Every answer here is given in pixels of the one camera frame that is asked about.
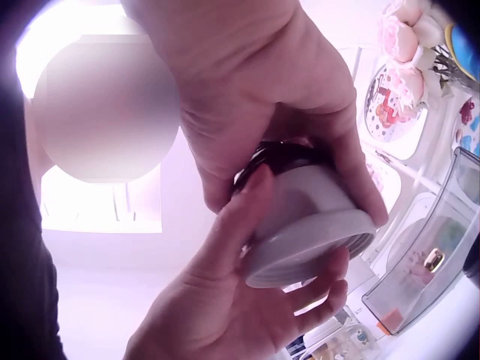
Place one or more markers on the blue round yellow-rimmed plate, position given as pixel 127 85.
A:
pixel 465 52

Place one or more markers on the dotted decorated plate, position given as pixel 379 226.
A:
pixel 382 120

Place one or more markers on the person's left middle finger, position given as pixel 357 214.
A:
pixel 326 298

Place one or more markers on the person's left hand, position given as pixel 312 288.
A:
pixel 221 300

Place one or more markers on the white plate rack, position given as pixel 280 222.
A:
pixel 412 165

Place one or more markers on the person's body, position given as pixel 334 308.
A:
pixel 18 232

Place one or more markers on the person's left thumb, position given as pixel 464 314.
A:
pixel 251 202

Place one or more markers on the person's right fingers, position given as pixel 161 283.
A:
pixel 213 176

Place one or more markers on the white threaded container dark lid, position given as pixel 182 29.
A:
pixel 300 210

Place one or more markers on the clear plastic bin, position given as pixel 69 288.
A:
pixel 431 270

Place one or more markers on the person's left index finger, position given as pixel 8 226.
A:
pixel 330 268

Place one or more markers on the small gold object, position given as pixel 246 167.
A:
pixel 434 259

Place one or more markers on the person's right thumb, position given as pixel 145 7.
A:
pixel 356 165

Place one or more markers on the person's right hand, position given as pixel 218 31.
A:
pixel 243 67

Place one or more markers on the pink artificial rose bouquet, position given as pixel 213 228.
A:
pixel 403 41

